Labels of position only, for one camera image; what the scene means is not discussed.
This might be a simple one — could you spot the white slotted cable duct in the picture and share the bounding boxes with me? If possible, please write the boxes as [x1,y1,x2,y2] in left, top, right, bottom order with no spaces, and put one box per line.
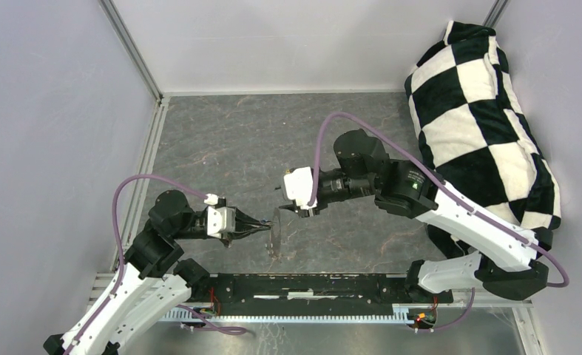
[158,305,438,325]

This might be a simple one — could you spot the black white checkered blanket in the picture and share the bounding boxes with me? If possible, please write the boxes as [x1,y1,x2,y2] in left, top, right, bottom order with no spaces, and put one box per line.
[405,21,561,231]

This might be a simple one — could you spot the metal keyring plate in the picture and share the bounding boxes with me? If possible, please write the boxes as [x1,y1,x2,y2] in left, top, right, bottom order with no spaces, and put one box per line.
[266,207,282,260]

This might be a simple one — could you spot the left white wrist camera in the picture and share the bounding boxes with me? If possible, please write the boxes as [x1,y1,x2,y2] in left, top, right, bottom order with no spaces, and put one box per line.
[204,194,236,240]

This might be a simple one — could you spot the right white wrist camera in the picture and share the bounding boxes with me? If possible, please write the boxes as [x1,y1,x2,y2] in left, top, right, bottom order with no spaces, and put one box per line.
[282,166,316,210]

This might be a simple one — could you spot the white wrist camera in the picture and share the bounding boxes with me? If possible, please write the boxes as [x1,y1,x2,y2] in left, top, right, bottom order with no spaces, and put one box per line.
[204,194,236,240]
[282,166,316,210]

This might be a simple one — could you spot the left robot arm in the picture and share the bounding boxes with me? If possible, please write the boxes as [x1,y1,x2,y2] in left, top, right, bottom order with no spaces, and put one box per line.
[43,190,272,354]

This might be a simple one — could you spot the red wired circuit board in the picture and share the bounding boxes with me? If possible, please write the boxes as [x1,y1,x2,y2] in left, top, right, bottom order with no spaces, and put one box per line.
[411,309,437,329]

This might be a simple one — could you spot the aluminium frame rail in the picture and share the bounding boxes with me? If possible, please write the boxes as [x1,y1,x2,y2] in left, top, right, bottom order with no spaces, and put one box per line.
[98,0,163,102]

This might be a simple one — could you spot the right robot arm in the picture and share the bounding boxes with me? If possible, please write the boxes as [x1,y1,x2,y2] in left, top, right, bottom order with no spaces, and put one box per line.
[281,129,551,302]

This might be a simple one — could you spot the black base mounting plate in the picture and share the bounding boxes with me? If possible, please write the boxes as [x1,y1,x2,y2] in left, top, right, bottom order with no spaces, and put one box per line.
[189,274,453,316]

